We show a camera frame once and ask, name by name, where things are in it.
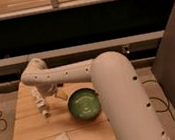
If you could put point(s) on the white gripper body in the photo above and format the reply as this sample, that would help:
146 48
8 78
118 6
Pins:
52 90

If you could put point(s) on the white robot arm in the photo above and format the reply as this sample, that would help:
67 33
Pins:
121 94

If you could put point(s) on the green ceramic bowl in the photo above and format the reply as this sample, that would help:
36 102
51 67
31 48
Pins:
83 104

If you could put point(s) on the wooden table board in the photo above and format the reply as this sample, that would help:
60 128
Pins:
31 125

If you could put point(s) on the long grey shelf rail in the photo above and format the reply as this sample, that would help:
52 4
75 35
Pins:
82 48

